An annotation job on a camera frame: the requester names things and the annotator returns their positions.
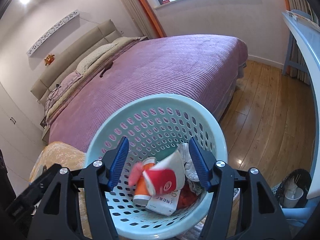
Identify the polka dot white bag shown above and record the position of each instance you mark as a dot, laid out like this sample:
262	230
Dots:
190	172

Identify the red wrapper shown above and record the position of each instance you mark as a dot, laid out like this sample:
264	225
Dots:
187	197

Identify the dark box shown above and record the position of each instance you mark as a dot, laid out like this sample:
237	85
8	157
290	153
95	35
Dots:
43	122

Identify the floral beige pillow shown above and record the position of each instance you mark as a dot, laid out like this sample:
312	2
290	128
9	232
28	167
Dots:
96	56

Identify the orange plush toy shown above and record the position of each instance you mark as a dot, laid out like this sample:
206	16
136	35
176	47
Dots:
49	60

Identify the beige padded headboard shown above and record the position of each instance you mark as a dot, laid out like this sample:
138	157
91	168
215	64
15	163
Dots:
75	47

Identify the red paper cup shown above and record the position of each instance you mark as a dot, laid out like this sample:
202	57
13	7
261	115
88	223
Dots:
165	180

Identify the black mesh waste bin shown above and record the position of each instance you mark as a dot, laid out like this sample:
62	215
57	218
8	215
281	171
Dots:
303	177

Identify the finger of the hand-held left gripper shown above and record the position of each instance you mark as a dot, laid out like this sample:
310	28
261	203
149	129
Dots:
32	192

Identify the dark brown object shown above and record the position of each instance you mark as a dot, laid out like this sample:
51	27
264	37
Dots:
106	69

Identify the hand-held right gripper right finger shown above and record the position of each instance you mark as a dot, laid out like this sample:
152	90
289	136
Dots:
200	165

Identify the light blue desk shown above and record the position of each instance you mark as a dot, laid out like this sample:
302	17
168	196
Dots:
312	62

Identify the blue white milk carton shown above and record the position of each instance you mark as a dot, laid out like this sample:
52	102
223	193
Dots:
162	202

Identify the white wardrobe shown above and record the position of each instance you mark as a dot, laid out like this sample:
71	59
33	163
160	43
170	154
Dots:
15	130

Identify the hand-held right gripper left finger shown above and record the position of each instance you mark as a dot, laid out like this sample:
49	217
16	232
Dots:
117	165

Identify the white cup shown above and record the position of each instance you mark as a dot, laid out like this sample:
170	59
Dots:
293	195

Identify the pink wrapper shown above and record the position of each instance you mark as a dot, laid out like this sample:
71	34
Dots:
136	173

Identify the pink pillow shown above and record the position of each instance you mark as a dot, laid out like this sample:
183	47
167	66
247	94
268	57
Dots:
70	81

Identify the yellow fleece blanket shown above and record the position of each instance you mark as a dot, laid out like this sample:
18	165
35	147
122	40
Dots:
62	155

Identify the light green plastic basket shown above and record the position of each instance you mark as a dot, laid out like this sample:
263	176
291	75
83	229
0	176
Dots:
155	120

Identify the white patterned wall shelf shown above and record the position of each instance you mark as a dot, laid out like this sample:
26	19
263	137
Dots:
52	33

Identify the white desk tray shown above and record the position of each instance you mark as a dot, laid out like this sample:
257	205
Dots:
300	15

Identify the bed with pink cover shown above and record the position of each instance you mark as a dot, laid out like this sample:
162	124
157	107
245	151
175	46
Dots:
162	75

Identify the orange tube bottle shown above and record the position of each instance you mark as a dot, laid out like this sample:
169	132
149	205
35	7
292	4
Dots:
142	191

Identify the beige nightstand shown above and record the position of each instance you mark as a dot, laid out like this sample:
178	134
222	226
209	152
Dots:
46	136

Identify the small red box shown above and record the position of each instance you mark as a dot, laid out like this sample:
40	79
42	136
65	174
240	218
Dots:
167	1

